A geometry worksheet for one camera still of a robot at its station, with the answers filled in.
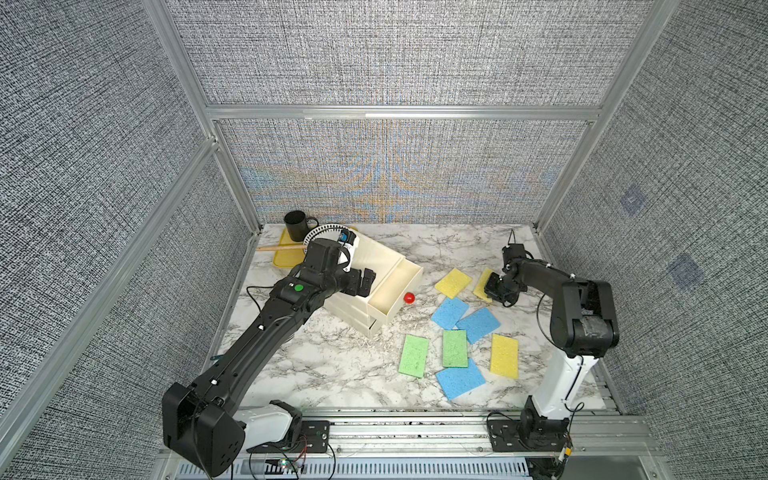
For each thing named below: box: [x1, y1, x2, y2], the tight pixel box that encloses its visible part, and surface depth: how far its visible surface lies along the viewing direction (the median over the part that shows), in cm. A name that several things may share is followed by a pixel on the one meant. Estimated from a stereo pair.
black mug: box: [283, 210, 319, 242], surface depth 113 cm
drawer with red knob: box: [367, 257, 424, 324], surface depth 81 cm
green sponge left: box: [398, 334, 429, 378], surface depth 87 cm
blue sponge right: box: [455, 307, 501, 345], surface depth 94 cm
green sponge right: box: [442, 330, 468, 368], surface depth 87 cm
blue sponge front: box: [435, 358, 486, 401], surface depth 83 cm
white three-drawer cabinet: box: [323, 233, 423, 338], surface depth 84 cm
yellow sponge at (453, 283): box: [434, 268, 472, 299], surface depth 103 cm
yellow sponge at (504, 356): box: [490, 333, 519, 379], surface depth 87 cm
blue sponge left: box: [431, 297, 469, 330], surface depth 97 cm
